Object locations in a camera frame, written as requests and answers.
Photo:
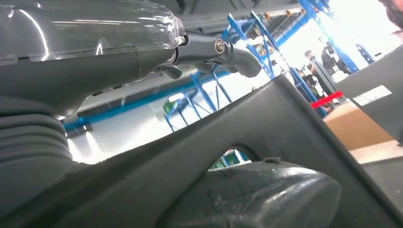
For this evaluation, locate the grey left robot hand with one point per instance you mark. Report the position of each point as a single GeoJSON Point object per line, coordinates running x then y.
{"type": "Point", "coordinates": [78, 63]}

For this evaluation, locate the blue metal shelf rack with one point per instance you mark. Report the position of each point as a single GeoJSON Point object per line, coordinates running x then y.
{"type": "Point", "coordinates": [204, 94]}

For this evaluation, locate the steel workbench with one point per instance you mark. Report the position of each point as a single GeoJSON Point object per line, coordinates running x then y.
{"type": "Point", "coordinates": [387, 179]}

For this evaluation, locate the red barrier belt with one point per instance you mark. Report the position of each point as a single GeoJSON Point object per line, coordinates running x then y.
{"type": "Point", "coordinates": [326, 99]}

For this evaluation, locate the cardboard box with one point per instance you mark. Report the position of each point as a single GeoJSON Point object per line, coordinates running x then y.
{"type": "Point", "coordinates": [355, 129]}

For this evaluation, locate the grey laptop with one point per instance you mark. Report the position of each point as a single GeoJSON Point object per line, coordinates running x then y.
{"type": "Point", "coordinates": [377, 94]}

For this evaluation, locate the white desk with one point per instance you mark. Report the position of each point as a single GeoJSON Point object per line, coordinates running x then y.
{"type": "Point", "coordinates": [377, 151]}

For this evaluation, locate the person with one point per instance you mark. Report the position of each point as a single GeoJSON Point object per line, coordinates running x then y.
{"type": "Point", "coordinates": [395, 12]}

